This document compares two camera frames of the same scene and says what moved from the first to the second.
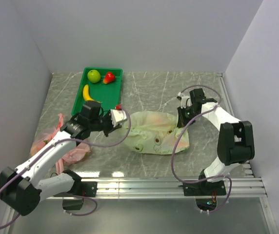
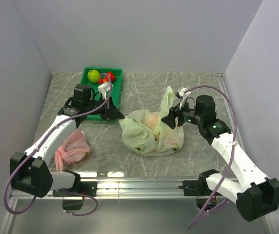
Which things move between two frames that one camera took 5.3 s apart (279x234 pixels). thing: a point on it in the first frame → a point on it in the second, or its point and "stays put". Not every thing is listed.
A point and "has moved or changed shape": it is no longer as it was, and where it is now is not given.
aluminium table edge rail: [171, 188] stays put
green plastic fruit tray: [109, 95] stays put
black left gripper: [111, 127] → [110, 112]
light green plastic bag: [155, 132] has moved or changed shape
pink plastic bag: [79, 152] stays put
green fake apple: [93, 76] stays put
